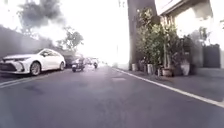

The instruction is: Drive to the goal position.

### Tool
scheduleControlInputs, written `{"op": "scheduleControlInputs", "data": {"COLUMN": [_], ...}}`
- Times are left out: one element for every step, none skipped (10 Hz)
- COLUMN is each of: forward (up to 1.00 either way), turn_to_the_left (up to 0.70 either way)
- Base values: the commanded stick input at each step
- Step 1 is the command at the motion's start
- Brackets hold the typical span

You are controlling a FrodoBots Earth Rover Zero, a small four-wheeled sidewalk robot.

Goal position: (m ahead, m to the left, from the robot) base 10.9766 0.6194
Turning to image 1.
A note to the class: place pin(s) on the red brick building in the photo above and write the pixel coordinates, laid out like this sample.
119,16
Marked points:
133,33

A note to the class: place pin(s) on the row of potted plants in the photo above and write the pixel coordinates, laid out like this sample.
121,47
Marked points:
153,40

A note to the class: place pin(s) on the dark car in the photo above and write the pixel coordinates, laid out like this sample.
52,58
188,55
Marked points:
68,59

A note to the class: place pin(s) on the grey asphalt road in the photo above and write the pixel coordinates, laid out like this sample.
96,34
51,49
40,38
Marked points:
110,100

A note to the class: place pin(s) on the long grey wall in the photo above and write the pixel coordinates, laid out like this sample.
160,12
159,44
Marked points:
16,43

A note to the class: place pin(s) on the scooter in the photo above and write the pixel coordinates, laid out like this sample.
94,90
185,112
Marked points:
95,64

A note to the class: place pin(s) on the long white painted line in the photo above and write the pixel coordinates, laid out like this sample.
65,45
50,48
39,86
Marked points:
173,89

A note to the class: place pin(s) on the dark motorcycle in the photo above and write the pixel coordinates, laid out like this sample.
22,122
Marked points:
78,65

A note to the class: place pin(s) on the small tree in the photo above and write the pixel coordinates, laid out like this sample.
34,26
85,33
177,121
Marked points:
71,40

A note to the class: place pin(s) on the white car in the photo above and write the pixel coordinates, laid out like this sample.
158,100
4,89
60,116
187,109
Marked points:
43,61

